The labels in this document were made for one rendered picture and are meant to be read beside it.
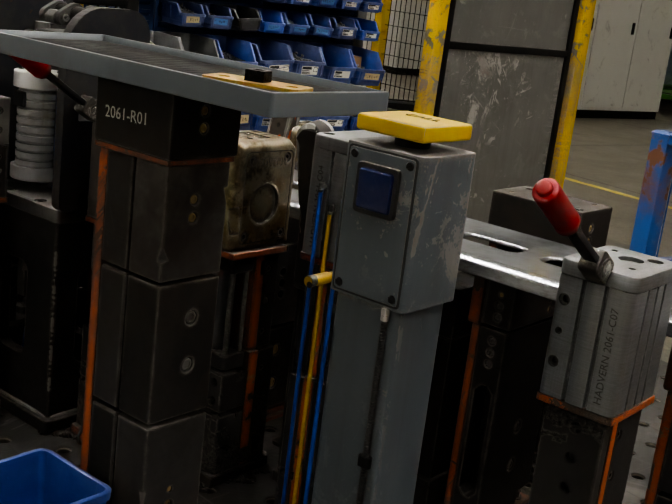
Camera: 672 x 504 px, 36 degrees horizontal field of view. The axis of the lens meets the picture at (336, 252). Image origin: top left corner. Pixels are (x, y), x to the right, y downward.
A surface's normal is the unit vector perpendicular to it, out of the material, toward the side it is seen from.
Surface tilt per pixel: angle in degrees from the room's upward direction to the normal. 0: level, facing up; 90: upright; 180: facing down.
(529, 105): 91
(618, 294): 90
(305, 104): 90
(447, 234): 90
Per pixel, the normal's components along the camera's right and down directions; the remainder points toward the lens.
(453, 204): 0.76, 0.26
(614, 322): -0.64, 0.12
